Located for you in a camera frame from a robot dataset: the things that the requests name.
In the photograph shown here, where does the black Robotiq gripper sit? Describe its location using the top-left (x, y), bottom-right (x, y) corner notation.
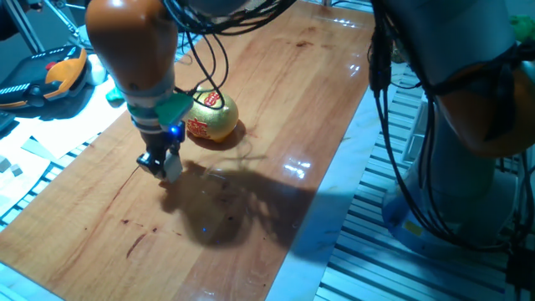
top-left (135, 120), bottom-right (186, 181)

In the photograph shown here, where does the plain wooden cube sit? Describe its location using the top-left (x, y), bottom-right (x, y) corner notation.
top-left (163, 150), bottom-right (184, 184)

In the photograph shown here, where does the white rounded object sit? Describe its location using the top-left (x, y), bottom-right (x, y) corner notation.
top-left (85, 54), bottom-right (108, 87)

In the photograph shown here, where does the black bulky object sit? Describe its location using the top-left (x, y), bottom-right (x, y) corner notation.
top-left (0, 0), bottom-right (43, 38)

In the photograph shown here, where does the green object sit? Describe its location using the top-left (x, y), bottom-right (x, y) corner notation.
top-left (508, 14), bottom-right (535, 43)

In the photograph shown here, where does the gold piggy bank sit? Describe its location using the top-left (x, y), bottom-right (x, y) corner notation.
top-left (183, 85), bottom-right (240, 144)

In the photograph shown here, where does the large white paper sheet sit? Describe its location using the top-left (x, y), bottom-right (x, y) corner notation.
top-left (31, 74), bottom-right (129, 160)

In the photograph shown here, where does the pale blue paper scrap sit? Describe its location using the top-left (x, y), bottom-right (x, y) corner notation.
top-left (20, 136), bottom-right (58, 162)

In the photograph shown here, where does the black orange teach pendant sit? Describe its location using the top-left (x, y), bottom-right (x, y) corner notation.
top-left (0, 44), bottom-right (89, 110)

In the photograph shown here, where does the grey metal stand leg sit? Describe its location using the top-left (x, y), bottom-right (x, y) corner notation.
top-left (43, 0), bottom-right (80, 33)
top-left (3, 0), bottom-right (45, 54)

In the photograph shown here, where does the black box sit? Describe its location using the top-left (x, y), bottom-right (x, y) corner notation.
top-left (505, 246), bottom-right (535, 289)

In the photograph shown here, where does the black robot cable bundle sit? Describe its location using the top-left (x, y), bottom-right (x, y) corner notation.
top-left (162, 0), bottom-right (535, 252)

